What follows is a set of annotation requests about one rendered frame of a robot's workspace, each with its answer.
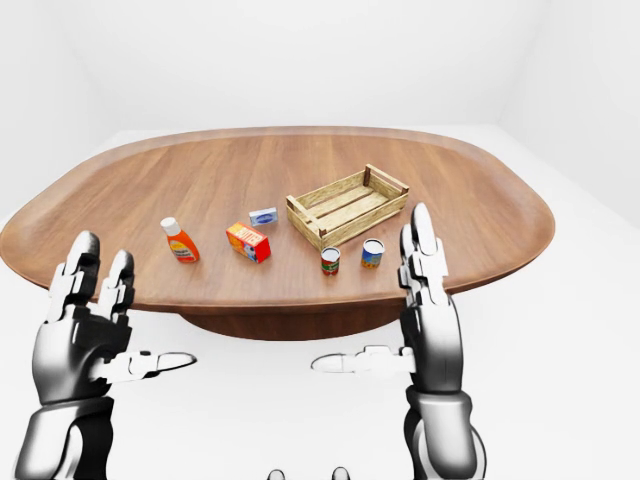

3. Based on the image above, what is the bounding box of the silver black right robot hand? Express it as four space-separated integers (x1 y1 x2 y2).
310 201 466 396

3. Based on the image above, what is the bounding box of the wooden slat tray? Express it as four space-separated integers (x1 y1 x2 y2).
285 163 410 253

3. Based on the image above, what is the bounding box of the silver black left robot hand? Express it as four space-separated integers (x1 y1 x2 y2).
31 230 198 407

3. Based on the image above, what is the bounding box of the red green tomato sauce tin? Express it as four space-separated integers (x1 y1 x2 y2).
320 246 342 277

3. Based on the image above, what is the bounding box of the round dark wooden table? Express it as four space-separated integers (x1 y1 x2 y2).
0 125 556 342

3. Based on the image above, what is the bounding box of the red orange printed food box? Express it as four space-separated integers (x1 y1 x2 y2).
225 221 273 265

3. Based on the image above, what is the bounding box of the small blue white box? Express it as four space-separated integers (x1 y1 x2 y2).
248 206 278 228

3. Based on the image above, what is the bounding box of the blue yellow printed tin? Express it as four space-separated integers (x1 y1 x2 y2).
360 238 386 270

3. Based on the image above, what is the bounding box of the orange bottle with white cap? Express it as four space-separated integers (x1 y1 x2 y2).
159 216 201 265

